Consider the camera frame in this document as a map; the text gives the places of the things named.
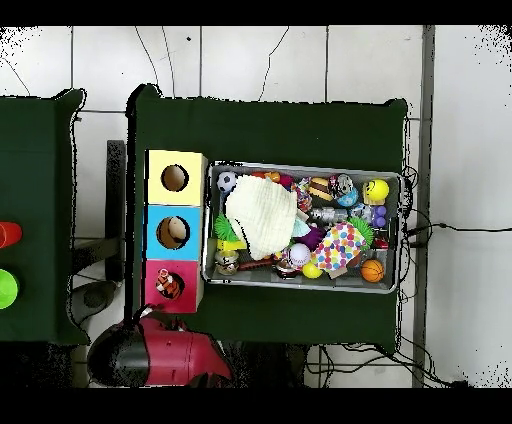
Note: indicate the cream muslin cloth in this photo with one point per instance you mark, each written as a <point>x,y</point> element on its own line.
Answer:
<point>264,216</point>

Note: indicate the large green spiky ball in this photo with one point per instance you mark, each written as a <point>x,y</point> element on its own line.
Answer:
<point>222,228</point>

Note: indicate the light blue muslin cloth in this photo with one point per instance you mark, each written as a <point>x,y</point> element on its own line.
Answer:
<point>300,230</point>

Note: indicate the plush hamburger toy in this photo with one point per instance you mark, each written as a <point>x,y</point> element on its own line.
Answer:
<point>320,188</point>

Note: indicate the polka dot cloth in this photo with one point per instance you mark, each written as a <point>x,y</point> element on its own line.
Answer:
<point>340,244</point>

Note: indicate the orange striped tiger plush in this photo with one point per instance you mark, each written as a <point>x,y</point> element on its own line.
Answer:
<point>168,284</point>

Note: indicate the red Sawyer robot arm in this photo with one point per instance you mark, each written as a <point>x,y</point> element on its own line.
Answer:
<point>172,356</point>

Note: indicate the wooden box with three holes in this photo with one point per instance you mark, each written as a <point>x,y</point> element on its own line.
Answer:
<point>188,192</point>

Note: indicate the shallow mesh bin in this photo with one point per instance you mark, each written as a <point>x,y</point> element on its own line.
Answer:
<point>352,284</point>

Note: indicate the small soccer ball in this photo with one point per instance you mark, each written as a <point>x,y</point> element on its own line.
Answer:
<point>227,180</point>

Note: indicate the white toy baseball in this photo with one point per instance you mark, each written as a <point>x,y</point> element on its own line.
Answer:
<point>300,254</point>

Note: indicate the dark green tablecloth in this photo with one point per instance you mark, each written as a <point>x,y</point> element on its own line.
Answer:
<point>40,180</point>
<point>260,132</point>

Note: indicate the yellow ball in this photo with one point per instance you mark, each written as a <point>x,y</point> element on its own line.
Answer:
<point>376,190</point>

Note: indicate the small orange basketball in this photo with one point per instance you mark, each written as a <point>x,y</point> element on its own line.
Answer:
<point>372,270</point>

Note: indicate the orange plastic cup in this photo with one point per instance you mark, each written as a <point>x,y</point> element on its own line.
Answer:
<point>10,234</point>

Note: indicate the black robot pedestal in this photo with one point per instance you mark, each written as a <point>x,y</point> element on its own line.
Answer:
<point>264,364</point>

